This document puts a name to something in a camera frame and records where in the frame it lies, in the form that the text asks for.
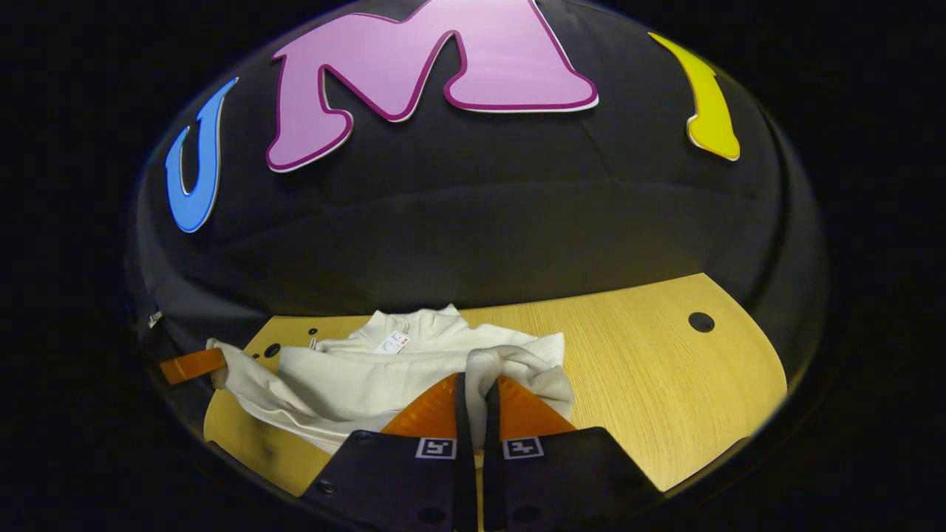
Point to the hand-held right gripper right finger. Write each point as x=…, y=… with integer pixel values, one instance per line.
x=493, y=458

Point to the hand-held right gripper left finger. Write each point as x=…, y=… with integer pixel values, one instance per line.
x=462, y=451

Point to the black backdrop cloth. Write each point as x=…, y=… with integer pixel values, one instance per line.
x=480, y=192

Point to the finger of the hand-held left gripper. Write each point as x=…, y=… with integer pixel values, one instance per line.
x=192, y=365

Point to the white sweatshirt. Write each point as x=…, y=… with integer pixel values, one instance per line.
x=355, y=384

